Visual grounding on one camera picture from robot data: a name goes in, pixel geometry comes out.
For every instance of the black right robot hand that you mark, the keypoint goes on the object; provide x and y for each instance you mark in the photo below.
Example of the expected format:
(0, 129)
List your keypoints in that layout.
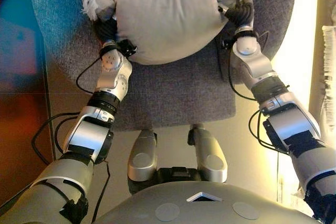
(242, 15)

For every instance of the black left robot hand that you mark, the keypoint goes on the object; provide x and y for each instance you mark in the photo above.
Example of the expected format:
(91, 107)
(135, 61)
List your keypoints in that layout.
(106, 31)

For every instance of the white fringed cushion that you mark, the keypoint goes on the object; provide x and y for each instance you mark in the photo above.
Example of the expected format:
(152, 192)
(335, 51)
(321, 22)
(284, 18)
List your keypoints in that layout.
(170, 16)

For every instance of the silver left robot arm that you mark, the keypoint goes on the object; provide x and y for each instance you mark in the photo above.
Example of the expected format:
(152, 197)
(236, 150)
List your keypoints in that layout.
(89, 134)

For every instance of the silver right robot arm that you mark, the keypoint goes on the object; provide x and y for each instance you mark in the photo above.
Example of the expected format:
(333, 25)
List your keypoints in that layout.
(288, 121)

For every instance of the grey fabric armchair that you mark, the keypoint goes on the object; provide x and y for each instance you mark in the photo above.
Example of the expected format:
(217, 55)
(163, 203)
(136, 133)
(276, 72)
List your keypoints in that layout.
(178, 93)

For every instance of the white fringed bedspread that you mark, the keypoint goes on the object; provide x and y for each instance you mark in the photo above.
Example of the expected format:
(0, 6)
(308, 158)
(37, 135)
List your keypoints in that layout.
(329, 82)

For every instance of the dark screen panel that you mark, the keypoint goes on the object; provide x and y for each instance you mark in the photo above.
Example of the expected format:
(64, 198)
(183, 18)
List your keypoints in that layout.
(21, 129)

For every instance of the grey robot torso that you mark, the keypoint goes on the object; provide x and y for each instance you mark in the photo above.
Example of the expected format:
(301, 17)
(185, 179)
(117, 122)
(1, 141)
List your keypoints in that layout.
(204, 205)

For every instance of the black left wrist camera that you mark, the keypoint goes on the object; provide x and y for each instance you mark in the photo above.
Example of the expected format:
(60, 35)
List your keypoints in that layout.
(127, 47)

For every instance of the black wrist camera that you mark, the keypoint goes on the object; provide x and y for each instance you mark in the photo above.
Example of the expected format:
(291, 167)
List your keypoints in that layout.
(127, 47)
(226, 43)

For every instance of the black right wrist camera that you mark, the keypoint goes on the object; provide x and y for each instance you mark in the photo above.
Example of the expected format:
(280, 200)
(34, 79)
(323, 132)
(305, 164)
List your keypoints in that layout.
(226, 43)

